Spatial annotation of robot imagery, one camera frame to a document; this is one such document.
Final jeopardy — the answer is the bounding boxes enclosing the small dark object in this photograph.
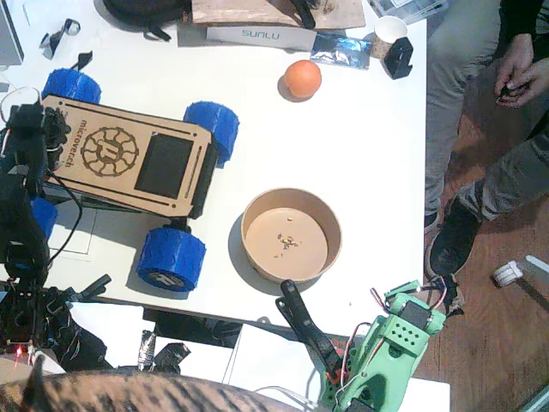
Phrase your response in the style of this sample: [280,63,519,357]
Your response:
[497,84,522,106]

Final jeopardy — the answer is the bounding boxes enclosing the person left hand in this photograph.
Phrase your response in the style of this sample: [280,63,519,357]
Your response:
[501,59,549,108]

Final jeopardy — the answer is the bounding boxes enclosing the person right hand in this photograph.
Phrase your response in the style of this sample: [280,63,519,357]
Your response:
[495,33,535,94]

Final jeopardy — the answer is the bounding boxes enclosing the blue rover wheel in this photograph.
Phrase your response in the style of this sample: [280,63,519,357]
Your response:
[41,67,103,105]
[136,226,208,300]
[183,100,240,169]
[29,195,59,241]

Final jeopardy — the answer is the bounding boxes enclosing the black shoe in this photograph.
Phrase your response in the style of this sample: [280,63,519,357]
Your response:
[428,197,484,278]

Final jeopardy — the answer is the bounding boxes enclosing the small black plastic piece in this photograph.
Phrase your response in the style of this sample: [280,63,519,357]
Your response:
[70,50,94,72]

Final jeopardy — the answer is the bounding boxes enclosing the dark shoe white sole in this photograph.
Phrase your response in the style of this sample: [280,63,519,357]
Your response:
[423,209,441,235]

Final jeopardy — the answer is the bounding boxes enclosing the black folded clip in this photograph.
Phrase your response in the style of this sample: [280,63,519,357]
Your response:
[39,17,81,60]

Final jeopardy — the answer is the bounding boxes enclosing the grey box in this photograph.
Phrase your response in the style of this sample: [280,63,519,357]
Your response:
[0,2,25,70]

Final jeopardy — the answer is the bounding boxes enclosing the white ribbed device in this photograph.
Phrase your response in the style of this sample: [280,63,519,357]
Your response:
[492,260,525,288]

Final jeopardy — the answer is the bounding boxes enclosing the wooden rover chassis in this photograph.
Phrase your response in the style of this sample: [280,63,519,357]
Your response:
[38,94,220,221]

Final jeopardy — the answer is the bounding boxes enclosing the small crumbs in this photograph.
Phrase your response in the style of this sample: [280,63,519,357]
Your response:
[273,216,301,259]

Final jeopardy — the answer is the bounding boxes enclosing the pale metal bar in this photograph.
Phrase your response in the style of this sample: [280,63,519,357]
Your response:
[525,254,549,276]

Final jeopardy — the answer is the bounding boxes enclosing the brown paper bowl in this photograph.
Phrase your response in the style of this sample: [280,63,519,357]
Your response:
[239,187,343,284]

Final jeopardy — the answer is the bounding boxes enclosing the black bag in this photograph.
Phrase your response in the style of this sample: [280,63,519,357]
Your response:
[102,0,192,42]

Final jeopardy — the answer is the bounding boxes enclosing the black clamp lever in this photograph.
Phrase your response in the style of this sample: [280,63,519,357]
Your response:
[63,274,112,304]

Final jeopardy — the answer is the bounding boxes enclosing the grey trouser leg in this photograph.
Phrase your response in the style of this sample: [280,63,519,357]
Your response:
[424,0,511,218]

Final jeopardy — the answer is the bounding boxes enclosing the black flat box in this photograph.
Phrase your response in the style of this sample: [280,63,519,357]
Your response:
[142,306,244,349]

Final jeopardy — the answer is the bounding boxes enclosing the wooden board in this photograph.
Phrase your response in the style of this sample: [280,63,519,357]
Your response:
[190,0,366,30]

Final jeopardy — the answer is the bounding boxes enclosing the white SUNLU box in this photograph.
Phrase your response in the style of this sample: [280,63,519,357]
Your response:
[177,21,318,52]

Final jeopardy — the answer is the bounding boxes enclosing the silver black wrapper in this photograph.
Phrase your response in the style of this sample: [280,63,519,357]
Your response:
[139,330,156,370]

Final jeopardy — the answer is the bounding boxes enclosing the orange fruit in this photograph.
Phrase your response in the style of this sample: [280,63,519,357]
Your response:
[282,59,323,100]

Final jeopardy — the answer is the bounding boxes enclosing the blue foil packet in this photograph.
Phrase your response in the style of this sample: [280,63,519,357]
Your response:
[309,33,372,71]

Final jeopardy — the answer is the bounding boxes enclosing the striped brown fabric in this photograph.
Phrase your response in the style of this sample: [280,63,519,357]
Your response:
[0,368,310,412]

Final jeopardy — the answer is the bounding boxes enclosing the white paper cup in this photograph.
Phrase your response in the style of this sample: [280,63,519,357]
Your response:
[371,15,408,60]

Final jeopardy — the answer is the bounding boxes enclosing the clear plastic box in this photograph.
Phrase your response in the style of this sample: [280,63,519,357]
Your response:
[368,0,449,25]

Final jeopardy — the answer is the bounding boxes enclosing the black jacket sleeve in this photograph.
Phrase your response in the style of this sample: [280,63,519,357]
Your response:
[497,0,549,61]

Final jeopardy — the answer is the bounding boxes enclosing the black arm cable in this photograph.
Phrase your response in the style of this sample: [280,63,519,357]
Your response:
[45,169,83,267]

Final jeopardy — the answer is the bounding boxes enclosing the black printed bracket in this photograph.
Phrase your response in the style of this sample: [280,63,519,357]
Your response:
[383,36,415,81]

